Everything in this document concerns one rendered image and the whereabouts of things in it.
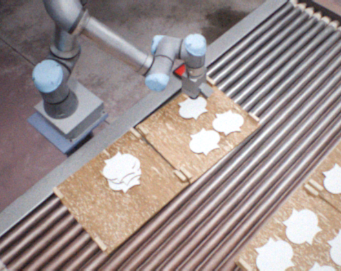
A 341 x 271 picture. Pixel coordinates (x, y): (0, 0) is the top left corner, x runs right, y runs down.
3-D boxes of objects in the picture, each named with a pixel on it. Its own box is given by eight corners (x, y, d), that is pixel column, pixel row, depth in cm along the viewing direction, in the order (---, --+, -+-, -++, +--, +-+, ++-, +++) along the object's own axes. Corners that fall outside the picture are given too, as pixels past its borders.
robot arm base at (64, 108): (37, 110, 166) (29, 96, 158) (59, 86, 172) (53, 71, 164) (63, 125, 162) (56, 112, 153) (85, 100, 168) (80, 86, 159)
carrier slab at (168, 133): (135, 129, 165) (135, 127, 163) (204, 79, 178) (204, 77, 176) (190, 184, 151) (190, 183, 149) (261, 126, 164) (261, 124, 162)
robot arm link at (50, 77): (35, 100, 156) (24, 79, 145) (48, 75, 163) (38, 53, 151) (62, 105, 155) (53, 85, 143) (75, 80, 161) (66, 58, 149)
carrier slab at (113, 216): (52, 191, 151) (51, 190, 149) (132, 130, 164) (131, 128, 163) (107, 256, 137) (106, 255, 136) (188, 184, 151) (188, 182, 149)
